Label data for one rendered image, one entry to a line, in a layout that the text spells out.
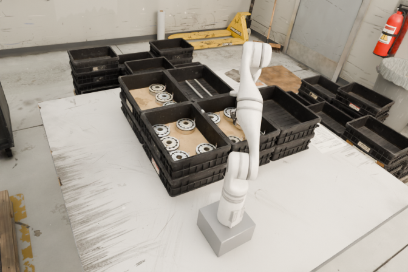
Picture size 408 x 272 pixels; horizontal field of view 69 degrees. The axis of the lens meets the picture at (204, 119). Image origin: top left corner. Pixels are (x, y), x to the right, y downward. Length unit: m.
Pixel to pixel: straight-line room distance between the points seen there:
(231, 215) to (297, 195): 0.50
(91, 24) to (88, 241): 3.61
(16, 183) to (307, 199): 2.04
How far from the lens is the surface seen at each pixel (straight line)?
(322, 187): 1.68
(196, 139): 1.53
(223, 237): 1.20
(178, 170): 1.30
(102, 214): 1.39
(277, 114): 1.86
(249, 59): 1.12
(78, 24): 4.54
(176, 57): 3.16
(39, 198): 2.48
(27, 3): 4.40
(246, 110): 1.04
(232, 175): 1.02
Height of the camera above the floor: 1.80
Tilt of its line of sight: 35 degrees down
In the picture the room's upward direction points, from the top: 7 degrees clockwise
